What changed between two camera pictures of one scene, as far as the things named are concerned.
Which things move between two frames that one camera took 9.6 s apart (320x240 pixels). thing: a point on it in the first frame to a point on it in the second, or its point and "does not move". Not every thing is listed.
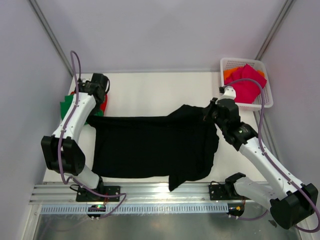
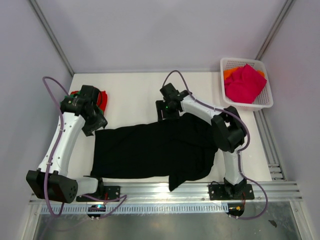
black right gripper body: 212,113 to 168,107
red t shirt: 103,106 does not move
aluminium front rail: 134,194 does not move
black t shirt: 178,147 does not move
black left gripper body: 101,101 to 95,110
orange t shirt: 228,72 does not move
